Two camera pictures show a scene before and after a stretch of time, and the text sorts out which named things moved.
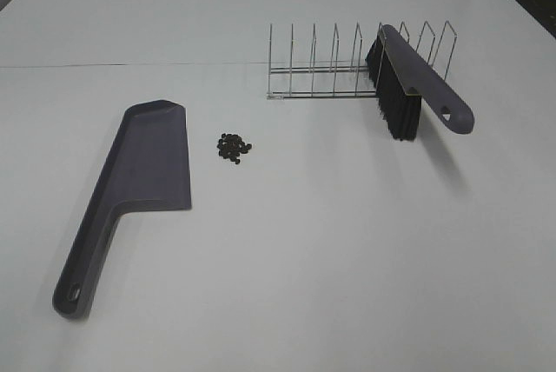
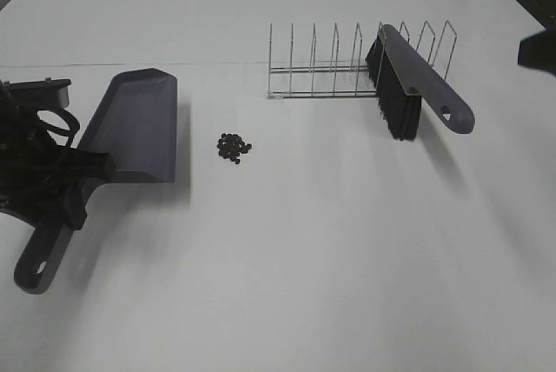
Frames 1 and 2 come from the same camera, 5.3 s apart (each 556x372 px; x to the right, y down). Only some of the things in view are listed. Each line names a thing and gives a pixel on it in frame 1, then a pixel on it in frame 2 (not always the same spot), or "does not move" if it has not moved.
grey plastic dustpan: (148, 169) → (134, 122)
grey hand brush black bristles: (401, 76) does not move
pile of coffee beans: (231, 145) does not move
